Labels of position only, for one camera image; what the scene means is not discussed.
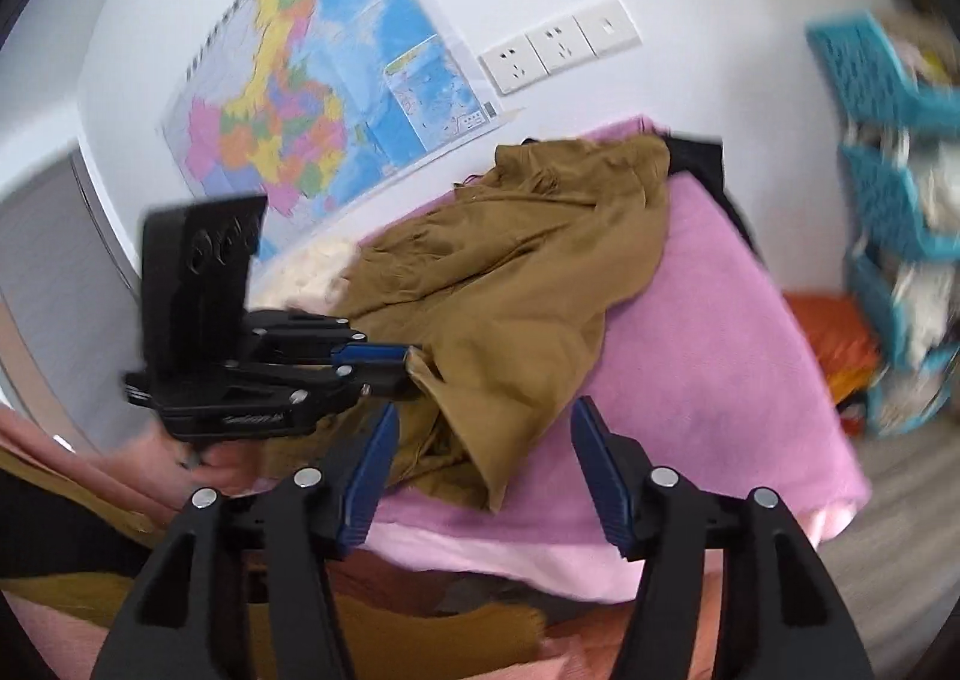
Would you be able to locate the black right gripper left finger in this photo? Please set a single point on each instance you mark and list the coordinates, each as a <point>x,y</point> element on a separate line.
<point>187,615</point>

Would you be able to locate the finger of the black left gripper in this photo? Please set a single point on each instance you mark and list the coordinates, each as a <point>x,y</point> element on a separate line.
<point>382,381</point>
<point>369,354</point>

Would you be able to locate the mustard brown jacket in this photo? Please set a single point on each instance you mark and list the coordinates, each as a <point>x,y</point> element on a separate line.
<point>500,293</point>

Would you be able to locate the person's left hand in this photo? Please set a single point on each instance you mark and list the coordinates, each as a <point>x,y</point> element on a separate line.
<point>176,469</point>

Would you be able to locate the cream coloured garment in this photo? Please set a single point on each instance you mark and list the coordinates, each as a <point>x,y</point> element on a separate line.
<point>311,277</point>

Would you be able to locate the salmon pink knit sweater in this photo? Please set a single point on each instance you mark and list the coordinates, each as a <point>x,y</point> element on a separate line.
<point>385,613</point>

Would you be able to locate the pink bed blanket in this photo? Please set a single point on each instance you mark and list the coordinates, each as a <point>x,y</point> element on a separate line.
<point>710,371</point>

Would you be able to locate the orange cloth pile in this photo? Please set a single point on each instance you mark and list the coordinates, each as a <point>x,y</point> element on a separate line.
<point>845,348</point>

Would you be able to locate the black garment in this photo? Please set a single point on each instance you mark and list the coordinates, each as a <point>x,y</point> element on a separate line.
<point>707,217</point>

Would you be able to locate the blue plastic basket rack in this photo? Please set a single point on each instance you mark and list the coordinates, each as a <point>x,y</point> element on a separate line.
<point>895,80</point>

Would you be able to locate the colourful wall map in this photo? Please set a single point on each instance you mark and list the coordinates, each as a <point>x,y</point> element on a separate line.
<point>316,103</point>

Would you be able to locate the white wall socket panel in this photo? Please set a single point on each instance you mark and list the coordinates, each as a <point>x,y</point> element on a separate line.
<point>590,32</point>

